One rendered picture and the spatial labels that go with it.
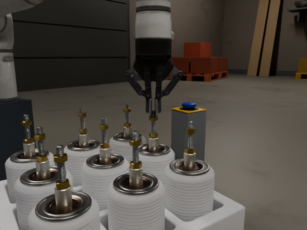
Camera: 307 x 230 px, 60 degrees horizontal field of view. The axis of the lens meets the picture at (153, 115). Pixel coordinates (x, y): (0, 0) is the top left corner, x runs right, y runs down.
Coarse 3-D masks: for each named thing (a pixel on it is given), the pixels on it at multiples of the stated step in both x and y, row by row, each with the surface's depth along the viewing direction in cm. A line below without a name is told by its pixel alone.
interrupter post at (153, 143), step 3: (150, 138) 59; (153, 138) 59; (156, 138) 59; (150, 141) 59; (153, 141) 59; (156, 141) 59; (150, 144) 59; (153, 144) 59; (156, 144) 59; (150, 147) 59; (153, 147) 59; (156, 147) 59; (150, 150) 59; (153, 150) 59; (156, 150) 59
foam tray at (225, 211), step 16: (0, 192) 56; (0, 208) 50; (224, 208) 50; (240, 208) 50; (0, 224) 45; (16, 224) 45; (176, 224) 45; (192, 224) 45; (208, 224) 45; (224, 224) 48; (240, 224) 51
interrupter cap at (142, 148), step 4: (144, 144) 63; (160, 144) 63; (140, 148) 61; (144, 148) 61; (160, 148) 61; (164, 148) 60; (168, 148) 60; (140, 152) 58; (144, 152) 58; (148, 152) 58; (152, 152) 58; (156, 152) 58; (160, 152) 58; (164, 152) 58; (168, 152) 58
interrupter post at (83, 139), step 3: (81, 135) 62; (84, 135) 62; (87, 135) 62; (81, 138) 62; (84, 138) 62; (87, 138) 62; (81, 141) 62; (84, 141) 62; (87, 141) 63; (81, 144) 62; (84, 144) 62; (87, 144) 63
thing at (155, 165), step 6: (132, 156) 59; (144, 156) 57; (150, 156) 57; (156, 156) 57; (162, 156) 57; (168, 156) 57; (174, 156) 59; (144, 162) 56; (150, 162) 56; (156, 162) 56; (162, 162) 56; (168, 162) 57; (144, 168) 57; (150, 168) 56; (156, 168) 56; (162, 168) 57; (156, 174) 57; (162, 174) 57; (162, 180) 57
